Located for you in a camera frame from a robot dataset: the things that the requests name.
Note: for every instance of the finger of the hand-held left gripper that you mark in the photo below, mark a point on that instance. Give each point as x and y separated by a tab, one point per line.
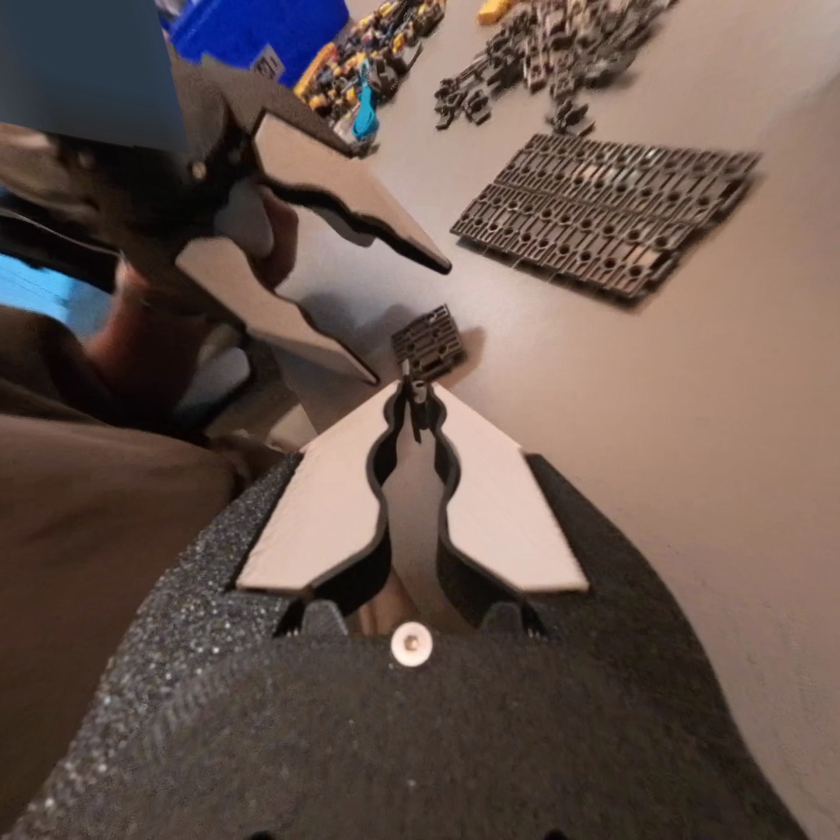
262	305
328	170

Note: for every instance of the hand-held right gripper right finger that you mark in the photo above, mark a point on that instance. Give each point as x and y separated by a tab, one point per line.
512	525

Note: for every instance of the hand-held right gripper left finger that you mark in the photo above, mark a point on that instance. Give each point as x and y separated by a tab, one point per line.
315	518

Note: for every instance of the dark grey track link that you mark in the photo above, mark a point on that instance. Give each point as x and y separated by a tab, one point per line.
417	400
572	121

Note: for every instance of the short dark grey track strip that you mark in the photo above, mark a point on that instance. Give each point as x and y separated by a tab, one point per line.
426	344

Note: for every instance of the person's left forearm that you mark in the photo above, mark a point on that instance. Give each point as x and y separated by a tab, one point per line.
151	328

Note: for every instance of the person's left hand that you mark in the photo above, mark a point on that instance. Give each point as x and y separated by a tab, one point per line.
282	236

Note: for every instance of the teal brick separator tool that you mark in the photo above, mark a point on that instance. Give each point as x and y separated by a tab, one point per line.
364	118

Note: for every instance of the pile of yellow black bricks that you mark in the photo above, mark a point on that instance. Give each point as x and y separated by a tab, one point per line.
374	39

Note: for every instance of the blue plastic storage bin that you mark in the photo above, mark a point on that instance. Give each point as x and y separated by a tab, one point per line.
262	26

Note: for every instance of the long yellow brick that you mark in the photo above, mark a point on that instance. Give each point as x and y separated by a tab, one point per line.
492	10

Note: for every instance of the pile of loose track links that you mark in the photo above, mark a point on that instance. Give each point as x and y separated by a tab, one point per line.
558	52

